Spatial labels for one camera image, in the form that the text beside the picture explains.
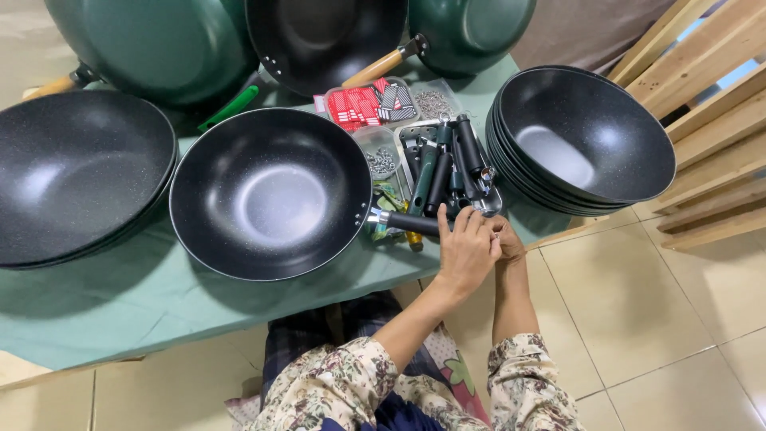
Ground small green wok wooden handle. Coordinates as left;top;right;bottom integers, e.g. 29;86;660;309
341;0;537;89

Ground yellow handled screwdriver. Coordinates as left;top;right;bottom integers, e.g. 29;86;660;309
403;200;425;253

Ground metal tray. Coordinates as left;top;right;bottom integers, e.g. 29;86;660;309
394;116;503;217

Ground stack of black handleless woks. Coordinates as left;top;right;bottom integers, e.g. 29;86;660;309
486;65;677;217

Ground person's right hand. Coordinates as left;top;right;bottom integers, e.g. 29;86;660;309
487;215;528;268

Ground black wok without handle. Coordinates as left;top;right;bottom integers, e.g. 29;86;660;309
0;89;178;266
0;152;181;271

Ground pile of loose pan handles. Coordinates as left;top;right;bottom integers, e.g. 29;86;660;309
403;114;498;217

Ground clear box of metal screws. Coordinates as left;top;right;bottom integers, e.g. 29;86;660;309
352;126;402;181

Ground clear box of metal rings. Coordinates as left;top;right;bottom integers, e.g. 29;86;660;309
412;79;463;121

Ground large green wok wooden handle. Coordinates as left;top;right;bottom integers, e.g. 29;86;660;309
23;0;260;107

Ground dark plaid sarong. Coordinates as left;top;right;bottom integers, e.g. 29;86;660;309
261;291;446;431

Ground green plastic wrapper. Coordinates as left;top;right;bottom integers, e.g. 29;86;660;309
369;181;409;242

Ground green table cloth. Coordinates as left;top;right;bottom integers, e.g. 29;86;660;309
0;54;573;372

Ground person's left hand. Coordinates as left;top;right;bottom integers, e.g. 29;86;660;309
436;204;503;298

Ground black wok with green handle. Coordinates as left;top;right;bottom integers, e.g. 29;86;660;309
198;0;409;133

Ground brown cloth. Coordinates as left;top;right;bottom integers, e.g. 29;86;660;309
510;0;678;74

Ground clear box of red tags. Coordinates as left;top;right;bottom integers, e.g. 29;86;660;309
322;77;421;132

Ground wooden pallet rack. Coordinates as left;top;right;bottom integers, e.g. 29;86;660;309
527;0;766;251

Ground floral long sleeved shirt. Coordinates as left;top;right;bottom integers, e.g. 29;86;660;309
242;333;586;431

